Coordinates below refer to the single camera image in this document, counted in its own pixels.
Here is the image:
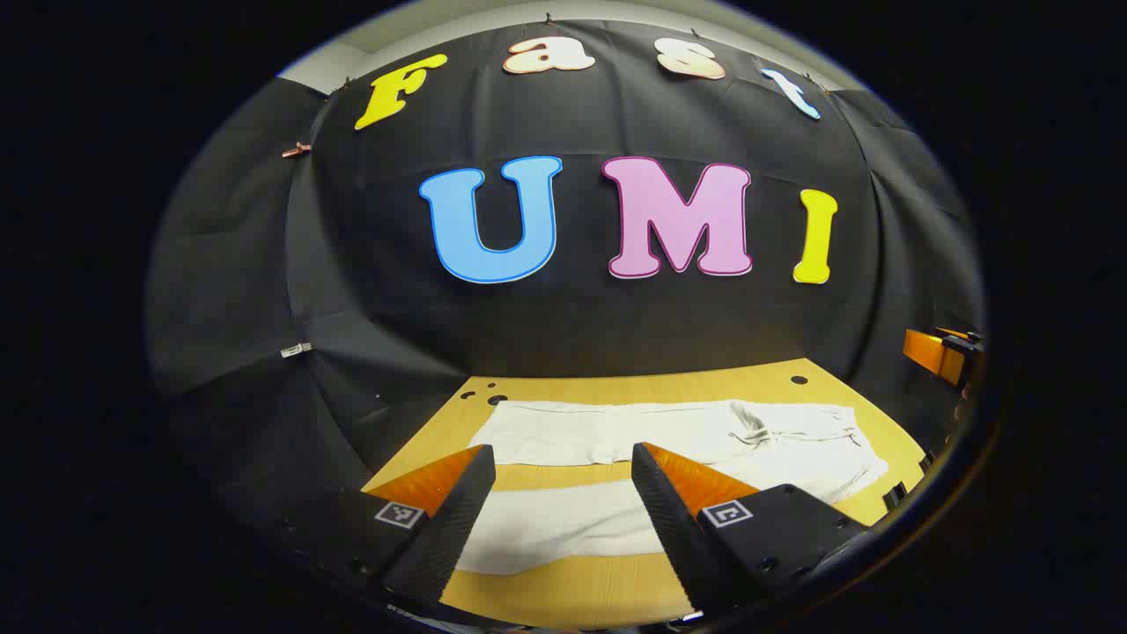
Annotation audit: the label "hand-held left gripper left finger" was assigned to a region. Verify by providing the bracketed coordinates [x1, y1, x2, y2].
[277, 445, 497, 607]

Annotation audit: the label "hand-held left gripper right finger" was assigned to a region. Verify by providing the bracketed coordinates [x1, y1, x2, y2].
[631, 442, 871, 615]

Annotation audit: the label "white jeans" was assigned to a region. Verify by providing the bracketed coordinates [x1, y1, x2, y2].
[456, 399, 890, 578]

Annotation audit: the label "black backdrop cloth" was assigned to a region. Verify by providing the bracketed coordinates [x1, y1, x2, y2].
[145, 19, 987, 529]

